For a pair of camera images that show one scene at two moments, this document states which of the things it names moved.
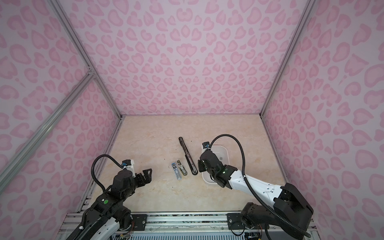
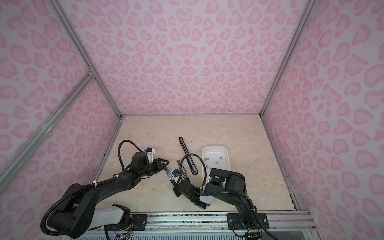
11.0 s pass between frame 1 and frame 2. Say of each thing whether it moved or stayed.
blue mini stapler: moved
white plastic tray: stayed
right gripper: moved
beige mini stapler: stayed
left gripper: moved
